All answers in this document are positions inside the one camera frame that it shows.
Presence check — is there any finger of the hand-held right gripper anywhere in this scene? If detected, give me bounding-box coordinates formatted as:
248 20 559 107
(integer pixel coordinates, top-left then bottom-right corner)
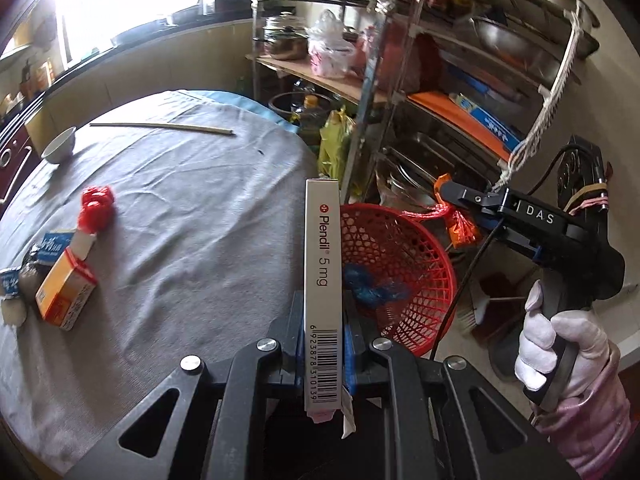
439 180 506 211
475 211 544 264

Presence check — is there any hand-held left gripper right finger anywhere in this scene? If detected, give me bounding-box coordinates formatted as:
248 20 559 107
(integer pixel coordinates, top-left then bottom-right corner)
343 305 581 480

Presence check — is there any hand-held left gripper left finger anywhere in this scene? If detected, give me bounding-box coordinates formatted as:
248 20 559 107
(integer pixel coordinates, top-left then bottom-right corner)
65 305 307 480

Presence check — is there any orange red plastic bag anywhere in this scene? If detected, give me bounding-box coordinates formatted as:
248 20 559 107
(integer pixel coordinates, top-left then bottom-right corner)
400 174 482 250

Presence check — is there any white medicine box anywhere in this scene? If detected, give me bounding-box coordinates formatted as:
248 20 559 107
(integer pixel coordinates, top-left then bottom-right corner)
304 178 357 438

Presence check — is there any red plastic basket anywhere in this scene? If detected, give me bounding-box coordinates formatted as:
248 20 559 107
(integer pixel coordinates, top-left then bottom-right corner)
340 203 458 358

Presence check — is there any orange cardboard box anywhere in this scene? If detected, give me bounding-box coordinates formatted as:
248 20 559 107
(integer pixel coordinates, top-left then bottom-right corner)
35 247 98 332

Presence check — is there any blue white carton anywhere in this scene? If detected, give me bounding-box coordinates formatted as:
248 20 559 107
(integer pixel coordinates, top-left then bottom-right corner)
37 229 98 264

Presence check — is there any white round lump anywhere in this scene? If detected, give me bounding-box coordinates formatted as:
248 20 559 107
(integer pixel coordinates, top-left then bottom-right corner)
0 297 27 329

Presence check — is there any person's right forearm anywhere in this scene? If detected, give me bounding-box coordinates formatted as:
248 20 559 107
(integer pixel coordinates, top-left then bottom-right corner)
531 352 634 479

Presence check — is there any person's right hand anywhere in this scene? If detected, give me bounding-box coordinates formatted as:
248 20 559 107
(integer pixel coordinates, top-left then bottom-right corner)
515 280 622 402

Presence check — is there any steel tray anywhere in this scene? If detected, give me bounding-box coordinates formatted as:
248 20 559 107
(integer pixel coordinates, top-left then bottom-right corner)
377 132 493 206

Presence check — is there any red dustpan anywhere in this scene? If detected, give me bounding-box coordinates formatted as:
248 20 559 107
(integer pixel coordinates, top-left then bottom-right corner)
472 272 538 342

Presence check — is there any blue plastic bag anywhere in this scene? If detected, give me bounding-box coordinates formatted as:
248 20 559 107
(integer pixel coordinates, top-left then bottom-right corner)
344 262 412 310

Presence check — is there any orange cutting board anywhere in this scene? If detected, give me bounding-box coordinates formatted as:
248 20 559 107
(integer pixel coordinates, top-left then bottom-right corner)
407 91 526 158

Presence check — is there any long blue white box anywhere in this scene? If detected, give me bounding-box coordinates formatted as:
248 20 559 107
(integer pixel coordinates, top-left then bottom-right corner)
450 92 526 148

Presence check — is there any broom brush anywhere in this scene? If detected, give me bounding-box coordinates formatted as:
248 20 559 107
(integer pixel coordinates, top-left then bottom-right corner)
455 304 482 334

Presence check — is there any yellow plastic bag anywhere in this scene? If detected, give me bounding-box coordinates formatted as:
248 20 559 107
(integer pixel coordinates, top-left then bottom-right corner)
317 107 364 199

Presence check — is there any steel dish rack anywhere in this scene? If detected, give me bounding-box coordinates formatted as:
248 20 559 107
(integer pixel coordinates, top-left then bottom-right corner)
377 0 601 206

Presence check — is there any large steel basin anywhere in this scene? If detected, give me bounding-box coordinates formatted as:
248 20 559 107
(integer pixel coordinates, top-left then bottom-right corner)
467 16 598 88

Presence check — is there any cooking oil bottle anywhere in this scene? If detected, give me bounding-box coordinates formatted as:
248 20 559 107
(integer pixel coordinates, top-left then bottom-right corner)
292 95 333 147

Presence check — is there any metal shelf rack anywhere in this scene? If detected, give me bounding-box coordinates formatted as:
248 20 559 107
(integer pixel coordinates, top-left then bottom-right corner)
247 0 401 201

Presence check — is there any grey tablecloth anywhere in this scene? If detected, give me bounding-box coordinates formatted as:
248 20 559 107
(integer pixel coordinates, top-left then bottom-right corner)
0 89 321 476

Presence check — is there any white pink plastic bag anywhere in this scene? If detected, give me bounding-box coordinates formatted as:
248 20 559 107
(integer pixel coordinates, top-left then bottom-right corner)
306 10 357 80

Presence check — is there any black wok pan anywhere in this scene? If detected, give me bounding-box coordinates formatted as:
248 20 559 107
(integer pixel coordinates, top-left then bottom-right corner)
268 91 333 123

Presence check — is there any blue under cloth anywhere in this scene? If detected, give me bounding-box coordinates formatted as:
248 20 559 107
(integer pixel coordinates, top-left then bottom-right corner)
197 89 302 133

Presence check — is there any steel pot with lid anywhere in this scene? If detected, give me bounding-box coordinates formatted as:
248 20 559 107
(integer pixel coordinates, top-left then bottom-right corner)
252 11 310 61

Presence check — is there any wooden chopstick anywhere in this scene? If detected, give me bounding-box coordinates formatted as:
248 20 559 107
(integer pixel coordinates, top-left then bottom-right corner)
89 121 235 137

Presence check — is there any small blue white packet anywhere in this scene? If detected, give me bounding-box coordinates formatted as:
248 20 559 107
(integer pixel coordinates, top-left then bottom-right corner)
0 267 21 299

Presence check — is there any white bowl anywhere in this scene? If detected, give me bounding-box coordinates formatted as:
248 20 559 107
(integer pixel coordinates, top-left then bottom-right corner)
41 126 77 164

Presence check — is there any maroon cabinet appliance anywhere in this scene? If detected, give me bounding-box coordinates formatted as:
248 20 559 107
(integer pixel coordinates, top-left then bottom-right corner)
0 120 36 202

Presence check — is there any group of condiment bottles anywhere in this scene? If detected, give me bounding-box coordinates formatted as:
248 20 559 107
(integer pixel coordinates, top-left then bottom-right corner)
20 57 56 101

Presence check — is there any window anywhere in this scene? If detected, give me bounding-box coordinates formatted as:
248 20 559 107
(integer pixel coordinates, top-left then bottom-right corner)
55 0 211 66

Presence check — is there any black cable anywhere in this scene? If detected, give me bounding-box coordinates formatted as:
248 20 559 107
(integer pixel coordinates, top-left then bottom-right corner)
527 144 576 196

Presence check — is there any white rope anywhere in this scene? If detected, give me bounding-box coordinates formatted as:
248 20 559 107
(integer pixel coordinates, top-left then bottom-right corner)
492 0 586 193

